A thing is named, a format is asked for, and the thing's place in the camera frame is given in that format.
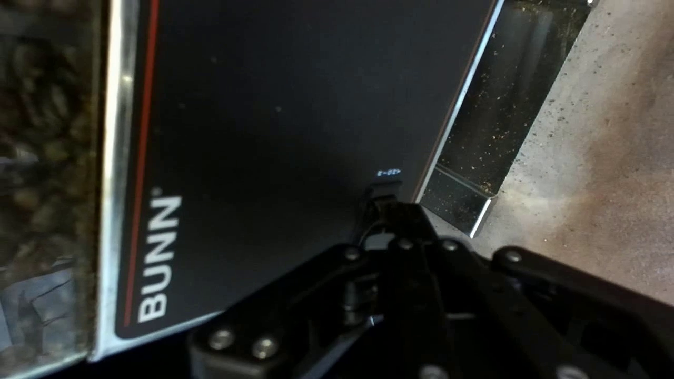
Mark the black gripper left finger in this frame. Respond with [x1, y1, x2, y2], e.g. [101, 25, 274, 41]
[188, 200, 424, 379]

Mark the black Bunn coffee grinder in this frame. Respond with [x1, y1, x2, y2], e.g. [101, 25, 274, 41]
[0, 0, 595, 379]

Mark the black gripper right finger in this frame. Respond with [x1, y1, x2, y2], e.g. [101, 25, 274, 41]
[406, 200, 674, 379]

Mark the black rocker switch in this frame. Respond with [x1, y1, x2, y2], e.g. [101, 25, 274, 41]
[364, 165, 406, 213]

